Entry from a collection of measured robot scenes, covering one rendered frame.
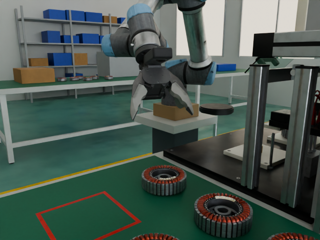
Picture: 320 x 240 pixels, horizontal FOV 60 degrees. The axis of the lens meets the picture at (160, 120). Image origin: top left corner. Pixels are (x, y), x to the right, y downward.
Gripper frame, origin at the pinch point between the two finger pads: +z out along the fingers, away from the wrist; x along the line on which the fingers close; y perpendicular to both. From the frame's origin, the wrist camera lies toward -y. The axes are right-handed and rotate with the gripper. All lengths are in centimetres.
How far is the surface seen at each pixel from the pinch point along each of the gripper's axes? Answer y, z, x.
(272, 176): 5.3, 16.9, -26.5
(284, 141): 21, 4, -48
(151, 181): 7.3, 13.1, 4.3
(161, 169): 12.2, 9.4, -0.1
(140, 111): 343, -170, -80
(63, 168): 216, -54, 37
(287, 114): -0.8, 2.7, -33.0
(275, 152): 14.2, 8.6, -37.3
